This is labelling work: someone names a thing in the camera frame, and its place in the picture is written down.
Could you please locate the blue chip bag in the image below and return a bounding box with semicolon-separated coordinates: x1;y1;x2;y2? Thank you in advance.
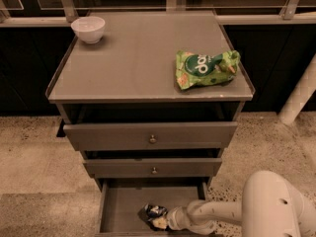
138;203;168;231

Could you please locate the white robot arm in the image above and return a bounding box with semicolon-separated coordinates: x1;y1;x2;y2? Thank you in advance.
146;171;316;237

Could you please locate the green chip bag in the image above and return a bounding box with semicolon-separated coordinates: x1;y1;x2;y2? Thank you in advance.
176;50;240;90

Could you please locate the top grey drawer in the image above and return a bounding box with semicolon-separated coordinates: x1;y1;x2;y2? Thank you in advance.
64;121;237;151

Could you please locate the grey drawer cabinet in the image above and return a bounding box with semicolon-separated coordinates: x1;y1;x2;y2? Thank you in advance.
44;10;256;237

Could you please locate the bottom grey drawer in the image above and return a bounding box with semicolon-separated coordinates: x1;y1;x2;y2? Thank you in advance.
95;178;206;237

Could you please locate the white ceramic bowl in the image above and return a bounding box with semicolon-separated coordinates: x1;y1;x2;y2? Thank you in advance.
71;16;106;43

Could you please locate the middle grey drawer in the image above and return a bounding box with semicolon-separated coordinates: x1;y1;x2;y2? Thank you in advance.
84;158;221;178

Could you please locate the brass top drawer knob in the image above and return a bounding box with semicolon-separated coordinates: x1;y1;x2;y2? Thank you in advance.
149;134;157;144

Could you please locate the brass drawer knob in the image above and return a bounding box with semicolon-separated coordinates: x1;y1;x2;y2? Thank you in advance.
149;134;157;144
151;167;158;175

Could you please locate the brass middle drawer knob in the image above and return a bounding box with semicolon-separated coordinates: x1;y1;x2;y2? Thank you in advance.
151;167;158;175

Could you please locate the metal railing frame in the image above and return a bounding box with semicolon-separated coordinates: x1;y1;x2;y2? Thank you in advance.
0;0;316;28

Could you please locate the grey drawer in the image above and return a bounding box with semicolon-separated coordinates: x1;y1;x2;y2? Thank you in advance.
64;121;237;151
95;178;206;237
84;158;221;178

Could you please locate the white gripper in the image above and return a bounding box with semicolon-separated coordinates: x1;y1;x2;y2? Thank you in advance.
152;206;196;231

